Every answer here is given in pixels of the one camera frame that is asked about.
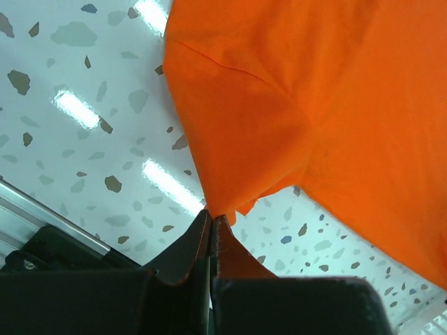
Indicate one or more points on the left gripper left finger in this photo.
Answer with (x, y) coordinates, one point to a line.
(178, 292)

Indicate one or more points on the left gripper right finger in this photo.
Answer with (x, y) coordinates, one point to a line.
(239, 285)

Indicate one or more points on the orange t shirt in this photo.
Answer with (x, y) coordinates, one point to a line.
(344, 99)

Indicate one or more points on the aluminium frame rail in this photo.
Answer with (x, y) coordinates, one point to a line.
(31, 210)

